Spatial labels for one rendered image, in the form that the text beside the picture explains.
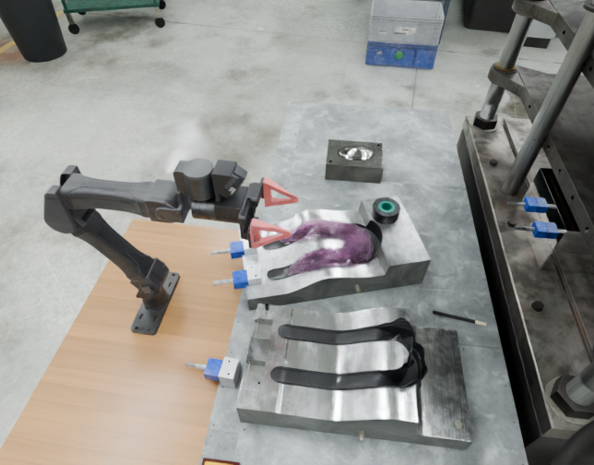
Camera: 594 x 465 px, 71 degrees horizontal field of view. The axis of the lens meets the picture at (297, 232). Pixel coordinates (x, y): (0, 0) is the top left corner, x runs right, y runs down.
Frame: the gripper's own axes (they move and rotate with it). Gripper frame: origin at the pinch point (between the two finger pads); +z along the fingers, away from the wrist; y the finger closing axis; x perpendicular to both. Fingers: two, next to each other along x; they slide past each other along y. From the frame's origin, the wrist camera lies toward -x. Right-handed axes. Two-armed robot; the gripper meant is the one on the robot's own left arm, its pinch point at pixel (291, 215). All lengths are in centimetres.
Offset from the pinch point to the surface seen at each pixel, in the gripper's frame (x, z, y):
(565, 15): -10, 71, 89
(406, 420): 26.3, 27.5, -26.6
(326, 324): 31.6, 9.6, -4.8
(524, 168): 28, 68, 62
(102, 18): 123, -264, 376
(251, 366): 33.8, -6.4, -17.3
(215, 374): 36.1, -14.7, -19.5
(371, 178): 38, 19, 59
